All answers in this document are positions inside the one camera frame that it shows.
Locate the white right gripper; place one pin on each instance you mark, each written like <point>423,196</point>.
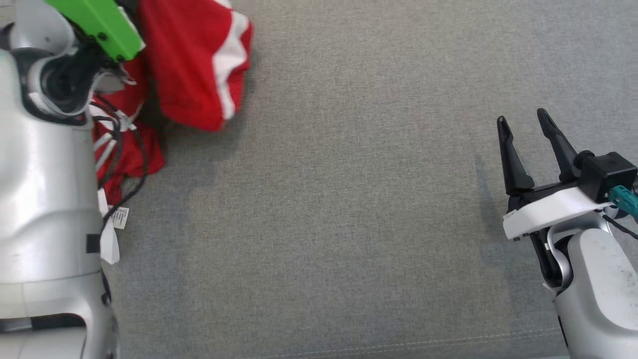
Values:
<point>548,212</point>

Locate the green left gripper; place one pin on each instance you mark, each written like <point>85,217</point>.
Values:
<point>99,25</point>

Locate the red shorts with white stripe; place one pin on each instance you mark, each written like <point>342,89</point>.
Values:
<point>184,65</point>

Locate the grey fabric sofa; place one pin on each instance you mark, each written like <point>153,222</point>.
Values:
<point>349,199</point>

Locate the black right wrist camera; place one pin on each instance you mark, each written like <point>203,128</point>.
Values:
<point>605,174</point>

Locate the teal right camera connector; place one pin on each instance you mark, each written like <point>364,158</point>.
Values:
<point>625,199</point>

